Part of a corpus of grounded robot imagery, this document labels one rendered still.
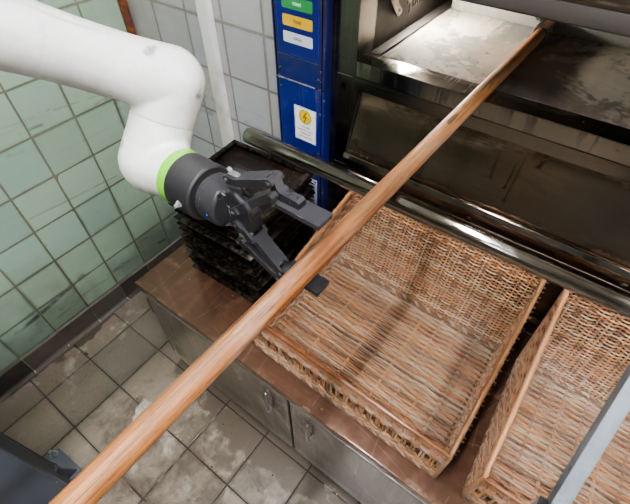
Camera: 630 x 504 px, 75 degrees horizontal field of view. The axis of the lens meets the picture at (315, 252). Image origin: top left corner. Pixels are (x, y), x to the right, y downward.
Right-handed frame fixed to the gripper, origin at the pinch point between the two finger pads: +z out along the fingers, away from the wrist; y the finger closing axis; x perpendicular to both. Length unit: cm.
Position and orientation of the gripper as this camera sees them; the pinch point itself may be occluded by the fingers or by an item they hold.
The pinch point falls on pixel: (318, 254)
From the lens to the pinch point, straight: 55.7
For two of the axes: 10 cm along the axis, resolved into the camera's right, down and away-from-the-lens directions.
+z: 8.0, 4.5, -4.0
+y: 0.0, 6.6, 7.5
